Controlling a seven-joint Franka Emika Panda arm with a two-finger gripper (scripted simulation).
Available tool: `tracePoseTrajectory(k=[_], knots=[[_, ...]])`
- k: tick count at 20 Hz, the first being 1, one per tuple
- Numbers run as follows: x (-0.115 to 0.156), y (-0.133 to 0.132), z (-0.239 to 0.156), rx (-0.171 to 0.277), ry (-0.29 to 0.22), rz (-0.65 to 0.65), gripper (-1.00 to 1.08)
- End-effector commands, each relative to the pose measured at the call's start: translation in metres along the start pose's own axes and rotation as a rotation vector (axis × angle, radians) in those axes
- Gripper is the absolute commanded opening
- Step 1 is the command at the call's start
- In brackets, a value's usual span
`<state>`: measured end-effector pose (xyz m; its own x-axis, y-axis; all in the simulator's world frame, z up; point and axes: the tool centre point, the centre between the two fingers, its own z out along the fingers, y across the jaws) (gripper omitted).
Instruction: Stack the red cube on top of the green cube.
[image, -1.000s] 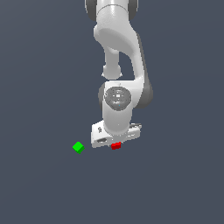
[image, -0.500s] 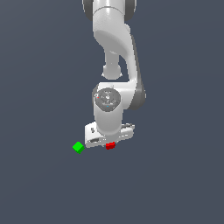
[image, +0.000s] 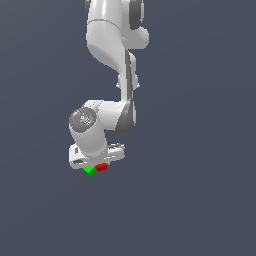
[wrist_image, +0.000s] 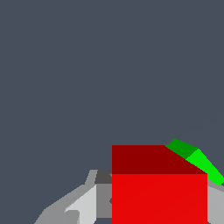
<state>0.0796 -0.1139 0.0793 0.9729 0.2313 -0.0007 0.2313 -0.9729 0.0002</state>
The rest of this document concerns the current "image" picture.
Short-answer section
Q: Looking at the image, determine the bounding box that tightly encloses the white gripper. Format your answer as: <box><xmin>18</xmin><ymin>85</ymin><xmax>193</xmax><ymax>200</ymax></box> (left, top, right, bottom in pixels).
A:
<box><xmin>68</xmin><ymin>142</ymin><xmax>126</xmax><ymax>170</ymax></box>

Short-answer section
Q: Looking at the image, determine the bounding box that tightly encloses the green cube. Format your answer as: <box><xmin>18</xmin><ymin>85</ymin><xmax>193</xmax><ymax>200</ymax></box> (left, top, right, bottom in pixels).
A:
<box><xmin>82</xmin><ymin>165</ymin><xmax>98</xmax><ymax>177</ymax></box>

